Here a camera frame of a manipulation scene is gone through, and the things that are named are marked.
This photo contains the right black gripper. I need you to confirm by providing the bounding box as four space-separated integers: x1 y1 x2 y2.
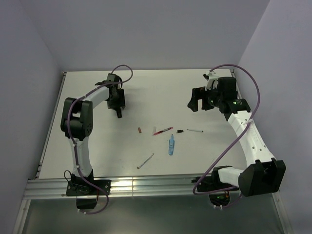
187 83 224 112

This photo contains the black orange highlighter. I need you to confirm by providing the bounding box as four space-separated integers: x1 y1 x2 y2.
116 108 122 118

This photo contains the blue highlighter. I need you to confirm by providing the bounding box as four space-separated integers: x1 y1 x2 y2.
168 134 175 156

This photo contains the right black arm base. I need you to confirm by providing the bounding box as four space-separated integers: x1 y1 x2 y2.
195 166 238 210

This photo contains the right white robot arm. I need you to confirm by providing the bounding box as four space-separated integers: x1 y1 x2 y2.
188 75 286 197

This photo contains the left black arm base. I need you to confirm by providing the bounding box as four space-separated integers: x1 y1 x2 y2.
63 170 112 213

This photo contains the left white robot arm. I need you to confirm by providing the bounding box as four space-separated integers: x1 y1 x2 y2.
60 73 125 195

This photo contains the red pen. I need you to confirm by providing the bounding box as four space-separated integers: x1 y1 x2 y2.
153 127 173 136

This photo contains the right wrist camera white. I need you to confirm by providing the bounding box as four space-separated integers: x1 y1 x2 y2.
203 71 219 91

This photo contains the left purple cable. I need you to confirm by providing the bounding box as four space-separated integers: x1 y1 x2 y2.
67 64 134 215

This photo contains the purple cable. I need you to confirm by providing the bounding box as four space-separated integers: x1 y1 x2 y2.
67 64 134 215
193 64 261 208

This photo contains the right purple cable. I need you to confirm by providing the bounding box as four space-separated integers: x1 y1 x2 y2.
193 64 261 208

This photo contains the aluminium rail frame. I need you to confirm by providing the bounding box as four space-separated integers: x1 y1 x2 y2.
13 69 293 234

